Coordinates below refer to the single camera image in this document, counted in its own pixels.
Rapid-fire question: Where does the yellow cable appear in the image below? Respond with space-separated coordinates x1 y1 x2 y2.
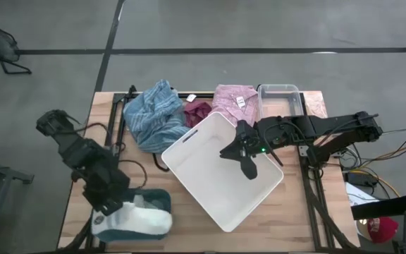
343 169 402 199

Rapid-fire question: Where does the white fluffy cloth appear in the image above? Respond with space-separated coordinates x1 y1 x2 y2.
92 194 173 236

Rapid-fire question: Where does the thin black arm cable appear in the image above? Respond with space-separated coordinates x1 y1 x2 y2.
117 158 149 190

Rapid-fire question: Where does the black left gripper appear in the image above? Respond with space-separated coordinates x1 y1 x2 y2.
82 169 132 217

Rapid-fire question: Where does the red cap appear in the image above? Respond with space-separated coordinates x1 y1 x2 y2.
366 216 400 245

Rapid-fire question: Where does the black power adapter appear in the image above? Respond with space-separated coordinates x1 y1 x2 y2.
346 171 379 188

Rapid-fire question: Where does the maroon cloth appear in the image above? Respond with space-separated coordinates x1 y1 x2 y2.
183 100 213 128

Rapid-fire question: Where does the white paper sheet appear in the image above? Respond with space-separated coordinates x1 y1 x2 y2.
345 181 381 208

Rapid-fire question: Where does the orange cable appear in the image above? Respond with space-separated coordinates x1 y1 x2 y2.
375 138 406 161

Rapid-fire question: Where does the pink striped shirt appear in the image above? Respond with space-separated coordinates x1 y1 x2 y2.
211 84 260 128

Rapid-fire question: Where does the black aluminium table frame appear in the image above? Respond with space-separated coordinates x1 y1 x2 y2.
81 84 361 253

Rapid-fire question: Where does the blue striped cloth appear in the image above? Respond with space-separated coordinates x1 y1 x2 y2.
123 79 191 155

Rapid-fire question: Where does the clear plastic container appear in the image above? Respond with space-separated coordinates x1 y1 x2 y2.
257 83 305 121

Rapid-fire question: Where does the black flat bar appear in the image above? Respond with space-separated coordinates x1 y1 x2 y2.
350 192 406 221

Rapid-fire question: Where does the white perforated plastic basket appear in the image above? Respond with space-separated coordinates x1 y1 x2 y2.
161 111 285 234

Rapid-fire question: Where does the black cable loop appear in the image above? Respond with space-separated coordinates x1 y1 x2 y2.
152 152 171 174

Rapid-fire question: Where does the crumpled tan sheet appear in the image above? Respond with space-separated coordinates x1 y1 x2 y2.
304 91 329 119

